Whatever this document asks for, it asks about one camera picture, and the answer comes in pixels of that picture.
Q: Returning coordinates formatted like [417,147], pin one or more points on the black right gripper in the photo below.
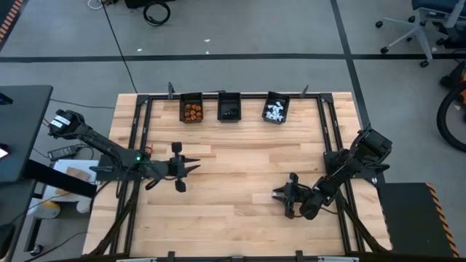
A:
[295,193]

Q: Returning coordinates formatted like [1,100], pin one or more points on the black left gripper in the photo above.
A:
[177,167]

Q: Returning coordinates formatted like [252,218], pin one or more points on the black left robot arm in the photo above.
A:
[102,145]

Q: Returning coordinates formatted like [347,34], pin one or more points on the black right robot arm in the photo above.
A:
[356,163]

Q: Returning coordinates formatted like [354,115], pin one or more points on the black plastic mesh basket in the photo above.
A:
[229,100]
[190,102]
[276,98]

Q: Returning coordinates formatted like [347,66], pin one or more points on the black power adapter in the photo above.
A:
[63,152]

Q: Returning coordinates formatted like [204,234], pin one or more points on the black hazard-striped floor mat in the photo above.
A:
[411,222]
[7,18]

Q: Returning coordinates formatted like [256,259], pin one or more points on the white yellow plastic object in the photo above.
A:
[45,209]

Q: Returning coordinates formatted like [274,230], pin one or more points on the black desk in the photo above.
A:
[22,127]

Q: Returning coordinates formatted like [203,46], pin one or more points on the lit phone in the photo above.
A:
[3,153]

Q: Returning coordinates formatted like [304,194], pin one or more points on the black orange shop vacuum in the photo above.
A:
[457,78]

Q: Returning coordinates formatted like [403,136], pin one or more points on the grey office chair blue seat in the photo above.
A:
[437,5]

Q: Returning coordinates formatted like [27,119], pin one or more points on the black aluminium table frame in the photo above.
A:
[251,96]

